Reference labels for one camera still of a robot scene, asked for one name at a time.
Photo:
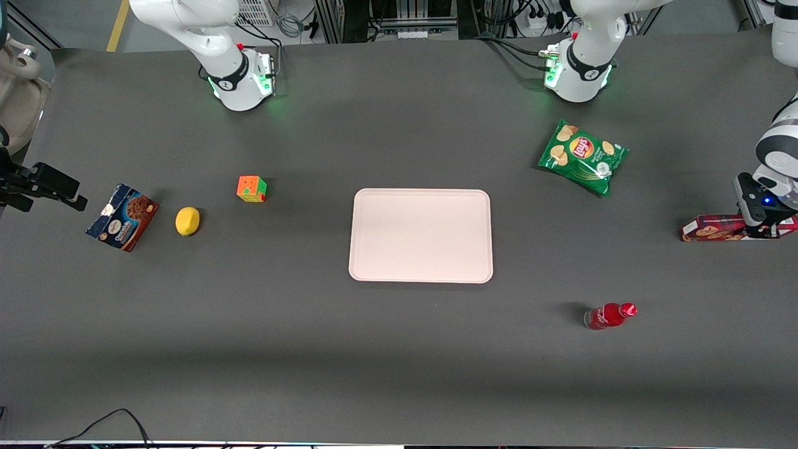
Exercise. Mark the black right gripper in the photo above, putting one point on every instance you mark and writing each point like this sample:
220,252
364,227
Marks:
17,185

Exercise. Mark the blue chocolate cookie box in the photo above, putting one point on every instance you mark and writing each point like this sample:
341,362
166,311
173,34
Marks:
123,217

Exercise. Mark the green potato chip bag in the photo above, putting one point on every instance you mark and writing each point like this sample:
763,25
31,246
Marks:
583,157

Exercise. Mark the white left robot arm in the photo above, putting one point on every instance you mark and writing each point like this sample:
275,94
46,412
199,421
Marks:
580,75

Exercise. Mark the red soda bottle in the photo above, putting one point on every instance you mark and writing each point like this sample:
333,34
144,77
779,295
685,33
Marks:
608,316

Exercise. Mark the aluminium equipment rack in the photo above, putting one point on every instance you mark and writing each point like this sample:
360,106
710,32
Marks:
349,19

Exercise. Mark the yellow lemon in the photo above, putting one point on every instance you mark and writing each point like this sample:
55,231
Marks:
187,221

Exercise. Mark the colourful puzzle cube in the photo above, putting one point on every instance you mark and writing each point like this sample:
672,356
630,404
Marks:
251,189

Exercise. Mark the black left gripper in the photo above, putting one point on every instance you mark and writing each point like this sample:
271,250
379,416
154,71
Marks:
752,207

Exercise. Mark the pale pink plastic tray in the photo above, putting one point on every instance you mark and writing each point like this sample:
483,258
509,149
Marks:
421,237

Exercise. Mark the white power strip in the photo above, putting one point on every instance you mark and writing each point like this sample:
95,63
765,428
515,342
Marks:
544,20

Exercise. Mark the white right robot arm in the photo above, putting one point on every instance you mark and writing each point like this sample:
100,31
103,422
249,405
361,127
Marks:
240,81

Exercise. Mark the white perforated panel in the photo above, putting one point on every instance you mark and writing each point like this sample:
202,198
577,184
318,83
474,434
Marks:
255,11

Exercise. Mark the red tartan cookie box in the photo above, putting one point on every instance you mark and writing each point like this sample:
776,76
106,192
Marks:
711,227

